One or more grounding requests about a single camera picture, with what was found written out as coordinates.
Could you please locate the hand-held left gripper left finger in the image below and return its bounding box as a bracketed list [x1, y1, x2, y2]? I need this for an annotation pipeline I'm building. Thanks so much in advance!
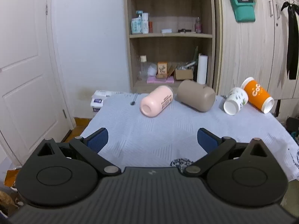
[34, 127, 121, 175]

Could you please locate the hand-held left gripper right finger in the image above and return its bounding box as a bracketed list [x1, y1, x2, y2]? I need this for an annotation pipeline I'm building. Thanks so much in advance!
[184, 127, 273, 177]

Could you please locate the brown cup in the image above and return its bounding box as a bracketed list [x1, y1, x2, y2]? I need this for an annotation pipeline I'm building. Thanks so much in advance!
[177, 80, 216, 112]

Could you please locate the white leaf-print cup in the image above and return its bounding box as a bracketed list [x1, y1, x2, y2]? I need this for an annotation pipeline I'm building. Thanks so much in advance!
[223, 87, 249, 116]

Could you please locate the pink cup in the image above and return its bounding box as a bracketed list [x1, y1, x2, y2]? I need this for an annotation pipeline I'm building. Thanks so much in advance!
[140, 85, 174, 117]

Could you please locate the orange paper cup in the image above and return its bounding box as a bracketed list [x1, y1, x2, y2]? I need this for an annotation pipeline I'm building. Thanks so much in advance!
[241, 77, 275, 114]

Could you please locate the white tissue box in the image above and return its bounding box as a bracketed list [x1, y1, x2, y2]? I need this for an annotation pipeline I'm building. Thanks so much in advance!
[90, 98, 104, 112]

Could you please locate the pale blue tablecloth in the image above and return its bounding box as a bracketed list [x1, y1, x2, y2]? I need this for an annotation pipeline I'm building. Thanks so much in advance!
[80, 92, 299, 181]

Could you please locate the small cardboard box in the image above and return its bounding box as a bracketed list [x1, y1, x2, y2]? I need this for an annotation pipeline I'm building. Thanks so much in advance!
[168, 64, 194, 81]

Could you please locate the white paper roll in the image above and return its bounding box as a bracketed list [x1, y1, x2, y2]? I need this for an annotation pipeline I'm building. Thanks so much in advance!
[197, 53, 208, 85]

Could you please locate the pink flat package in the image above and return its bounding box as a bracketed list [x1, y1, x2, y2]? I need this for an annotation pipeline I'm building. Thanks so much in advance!
[147, 76, 175, 84]

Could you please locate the orange printed box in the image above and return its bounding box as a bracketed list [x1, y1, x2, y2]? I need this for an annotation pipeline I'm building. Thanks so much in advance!
[156, 62, 168, 79]

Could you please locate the clear bottle beige cap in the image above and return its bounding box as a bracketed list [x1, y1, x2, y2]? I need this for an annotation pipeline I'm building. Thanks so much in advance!
[139, 55, 148, 81]

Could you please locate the white door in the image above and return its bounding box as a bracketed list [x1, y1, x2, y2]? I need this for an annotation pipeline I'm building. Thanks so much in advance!
[0, 0, 71, 166]

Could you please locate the wooden bookshelf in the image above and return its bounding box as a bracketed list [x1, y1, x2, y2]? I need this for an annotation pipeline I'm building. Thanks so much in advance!
[123, 0, 216, 94]

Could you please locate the wooden wardrobe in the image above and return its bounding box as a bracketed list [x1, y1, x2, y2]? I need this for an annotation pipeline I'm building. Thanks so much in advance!
[214, 0, 299, 117]

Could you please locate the white tall bottle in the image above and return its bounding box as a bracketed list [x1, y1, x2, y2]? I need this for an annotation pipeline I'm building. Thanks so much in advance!
[142, 13, 149, 34]

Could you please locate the black hanging cloth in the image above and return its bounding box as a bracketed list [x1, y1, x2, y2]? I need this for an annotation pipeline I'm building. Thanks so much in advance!
[281, 2, 299, 80]

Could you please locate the green hanging bag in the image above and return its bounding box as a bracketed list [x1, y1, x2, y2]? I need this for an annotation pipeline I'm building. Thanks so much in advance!
[229, 0, 257, 23]

